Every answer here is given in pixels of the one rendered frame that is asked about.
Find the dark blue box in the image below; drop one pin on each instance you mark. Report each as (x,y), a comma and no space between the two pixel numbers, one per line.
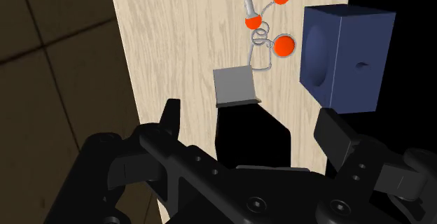
(355,59)

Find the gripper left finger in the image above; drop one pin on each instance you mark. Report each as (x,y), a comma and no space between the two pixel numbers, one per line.
(136,162)

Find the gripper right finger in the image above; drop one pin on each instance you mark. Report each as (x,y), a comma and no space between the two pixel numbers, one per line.
(344,144)

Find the light wooden table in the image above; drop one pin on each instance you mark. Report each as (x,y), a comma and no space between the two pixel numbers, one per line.
(177,45)

